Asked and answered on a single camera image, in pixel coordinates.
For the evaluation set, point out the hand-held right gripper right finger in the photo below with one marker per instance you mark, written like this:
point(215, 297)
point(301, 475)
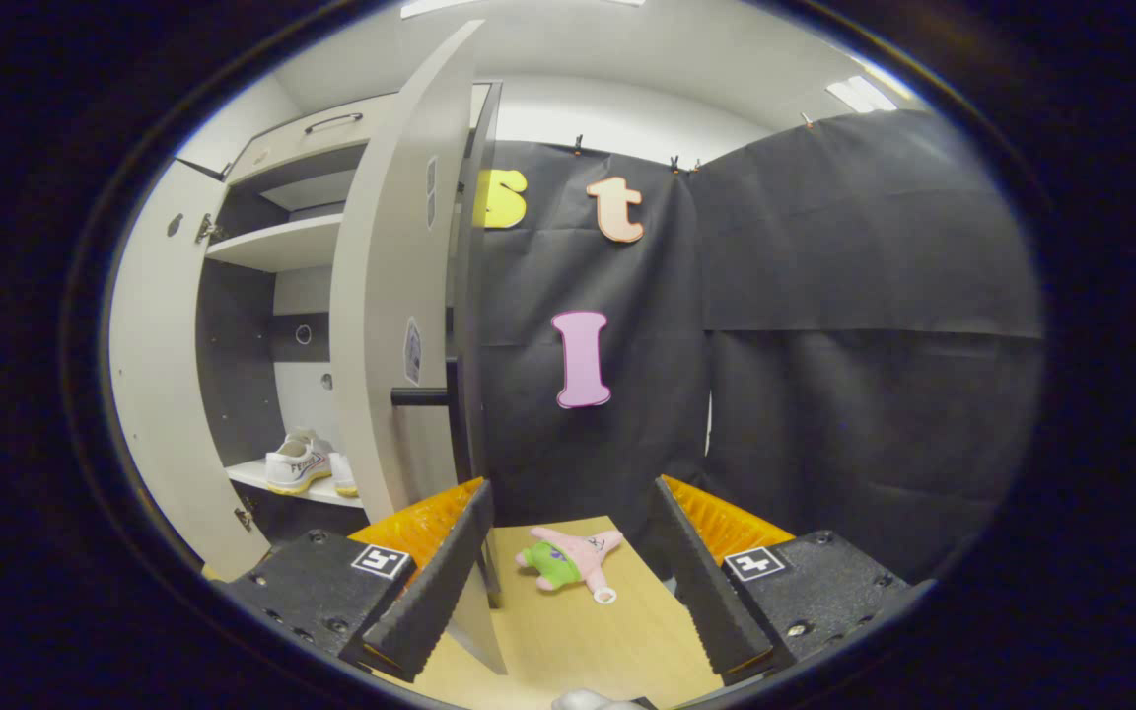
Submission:
point(701, 582)

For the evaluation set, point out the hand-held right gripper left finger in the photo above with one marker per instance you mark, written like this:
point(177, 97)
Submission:
point(440, 582)

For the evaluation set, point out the white shoe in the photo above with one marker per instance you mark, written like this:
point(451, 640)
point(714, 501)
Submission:
point(343, 475)
point(297, 463)

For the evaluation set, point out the grey cabinet door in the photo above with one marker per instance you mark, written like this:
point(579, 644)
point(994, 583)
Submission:
point(169, 394)
point(381, 296)

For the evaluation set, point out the grey shoe cabinet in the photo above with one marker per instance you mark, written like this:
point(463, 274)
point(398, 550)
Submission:
point(233, 355)

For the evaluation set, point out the white cabinet shelf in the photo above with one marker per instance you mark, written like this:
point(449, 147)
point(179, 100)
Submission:
point(282, 245)
point(262, 483)

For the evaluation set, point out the grey cabinet drawer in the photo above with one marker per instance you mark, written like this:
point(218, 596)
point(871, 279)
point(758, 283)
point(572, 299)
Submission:
point(282, 148)

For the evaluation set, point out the pink and green plush toy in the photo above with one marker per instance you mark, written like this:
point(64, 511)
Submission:
point(573, 557)

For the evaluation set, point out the black backdrop cloth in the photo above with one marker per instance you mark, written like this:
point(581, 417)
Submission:
point(824, 247)

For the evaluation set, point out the small ceiling light panel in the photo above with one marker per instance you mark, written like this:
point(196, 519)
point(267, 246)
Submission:
point(862, 95)

